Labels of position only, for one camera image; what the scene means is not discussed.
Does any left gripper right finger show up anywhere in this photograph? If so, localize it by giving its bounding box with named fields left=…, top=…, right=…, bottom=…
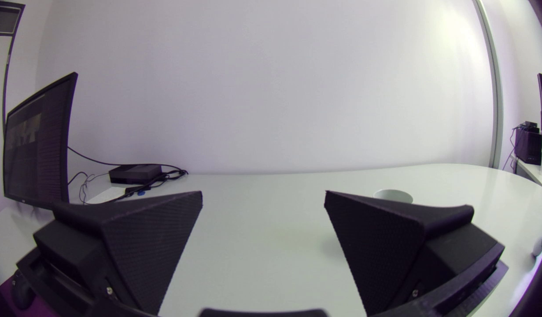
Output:
left=324, top=190, right=505, bottom=316

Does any black cable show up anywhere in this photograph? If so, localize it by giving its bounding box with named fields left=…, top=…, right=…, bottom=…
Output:
left=88, top=170, right=188, bottom=204
left=67, top=146, right=188, bottom=174

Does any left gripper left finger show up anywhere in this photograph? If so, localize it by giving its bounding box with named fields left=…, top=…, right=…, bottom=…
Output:
left=33, top=191, right=203, bottom=316

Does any black power brick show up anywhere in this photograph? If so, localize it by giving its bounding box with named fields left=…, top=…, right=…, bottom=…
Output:
left=109, top=164, right=162, bottom=184

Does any black box device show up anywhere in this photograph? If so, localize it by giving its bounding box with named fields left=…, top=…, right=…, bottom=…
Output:
left=514, top=122, right=542, bottom=165

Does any white mug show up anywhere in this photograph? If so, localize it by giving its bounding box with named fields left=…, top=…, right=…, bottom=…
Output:
left=373, top=189, right=414, bottom=204

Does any black computer mouse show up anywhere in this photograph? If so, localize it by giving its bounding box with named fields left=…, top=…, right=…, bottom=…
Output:
left=11, top=271, right=36, bottom=310

